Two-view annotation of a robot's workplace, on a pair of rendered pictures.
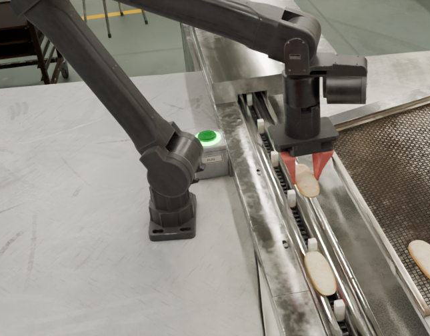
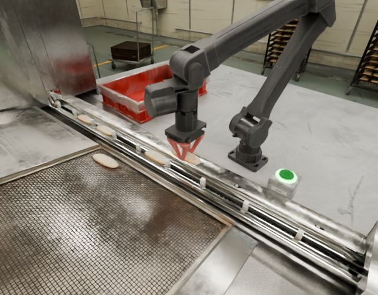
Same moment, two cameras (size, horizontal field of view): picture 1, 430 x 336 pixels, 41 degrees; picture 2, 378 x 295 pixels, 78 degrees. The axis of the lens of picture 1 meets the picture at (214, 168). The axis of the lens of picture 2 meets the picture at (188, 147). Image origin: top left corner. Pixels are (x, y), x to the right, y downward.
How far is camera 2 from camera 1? 1.29 m
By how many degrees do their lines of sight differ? 97
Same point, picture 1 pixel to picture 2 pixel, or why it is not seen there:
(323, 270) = (154, 155)
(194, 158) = (239, 129)
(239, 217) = not seen: hidden behind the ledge
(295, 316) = (151, 137)
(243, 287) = not seen: hidden behind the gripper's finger
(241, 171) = (246, 181)
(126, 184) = (296, 163)
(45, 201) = (307, 139)
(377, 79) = not seen: outside the picture
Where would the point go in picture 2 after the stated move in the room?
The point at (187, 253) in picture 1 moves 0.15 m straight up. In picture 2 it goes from (220, 150) to (224, 115)
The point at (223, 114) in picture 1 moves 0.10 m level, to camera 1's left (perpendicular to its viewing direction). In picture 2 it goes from (339, 227) to (350, 203)
